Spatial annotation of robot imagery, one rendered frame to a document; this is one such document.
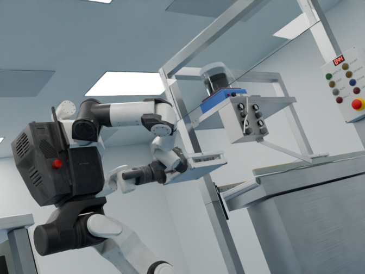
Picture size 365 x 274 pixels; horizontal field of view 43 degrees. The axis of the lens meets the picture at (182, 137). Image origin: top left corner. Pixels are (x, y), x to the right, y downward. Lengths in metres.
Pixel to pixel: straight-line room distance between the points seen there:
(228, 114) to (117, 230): 0.96
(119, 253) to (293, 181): 1.16
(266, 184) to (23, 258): 1.41
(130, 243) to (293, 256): 0.97
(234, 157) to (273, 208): 4.53
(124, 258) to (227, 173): 5.38
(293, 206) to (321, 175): 0.35
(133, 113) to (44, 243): 0.56
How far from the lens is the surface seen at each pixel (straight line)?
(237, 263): 2.55
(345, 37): 5.97
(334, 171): 3.03
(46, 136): 1.85
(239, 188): 2.50
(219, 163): 2.27
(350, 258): 2.93
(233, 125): 2.47
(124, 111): 1.74
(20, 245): 1.43
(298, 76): 6.28
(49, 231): 1.77
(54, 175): 1.79
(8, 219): 1.42
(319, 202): 2.85
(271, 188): 2.48
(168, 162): 1.95
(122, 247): 1.87
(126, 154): 8.23
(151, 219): 8.06
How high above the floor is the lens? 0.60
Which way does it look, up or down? 15 degrees up
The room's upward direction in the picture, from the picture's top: 19 degrees counter-clockwise
